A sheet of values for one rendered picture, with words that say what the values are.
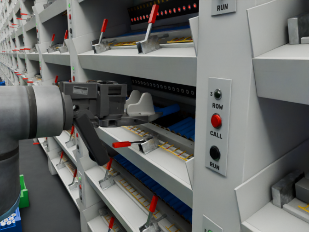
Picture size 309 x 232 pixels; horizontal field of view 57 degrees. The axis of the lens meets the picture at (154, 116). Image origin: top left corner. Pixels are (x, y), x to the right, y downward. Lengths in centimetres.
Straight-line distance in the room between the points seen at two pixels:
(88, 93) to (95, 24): 48
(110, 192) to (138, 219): 17
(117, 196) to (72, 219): 52
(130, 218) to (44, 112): 37
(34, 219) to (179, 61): 108
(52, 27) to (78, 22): 70
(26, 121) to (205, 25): 30
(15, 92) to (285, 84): 38
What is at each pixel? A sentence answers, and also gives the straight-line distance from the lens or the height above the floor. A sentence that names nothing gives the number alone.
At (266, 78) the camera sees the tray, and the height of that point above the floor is 66.
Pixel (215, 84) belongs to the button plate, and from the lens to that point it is 37.
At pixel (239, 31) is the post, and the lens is 34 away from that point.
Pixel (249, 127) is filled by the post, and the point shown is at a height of 61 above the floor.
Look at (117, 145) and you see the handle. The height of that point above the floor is 52.
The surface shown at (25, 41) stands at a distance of 233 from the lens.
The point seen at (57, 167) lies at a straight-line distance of 158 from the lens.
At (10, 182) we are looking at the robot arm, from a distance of 53.
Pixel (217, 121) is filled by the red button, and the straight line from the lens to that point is 36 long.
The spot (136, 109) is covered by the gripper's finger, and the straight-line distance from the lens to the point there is 56.
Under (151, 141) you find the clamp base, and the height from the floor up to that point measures 51.
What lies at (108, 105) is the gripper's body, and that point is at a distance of 52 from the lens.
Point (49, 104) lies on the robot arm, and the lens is 49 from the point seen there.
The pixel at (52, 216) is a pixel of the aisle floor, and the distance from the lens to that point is 137.
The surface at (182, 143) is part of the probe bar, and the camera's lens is 53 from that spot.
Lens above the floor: 69
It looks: 13 degrees down
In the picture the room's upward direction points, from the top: straight up
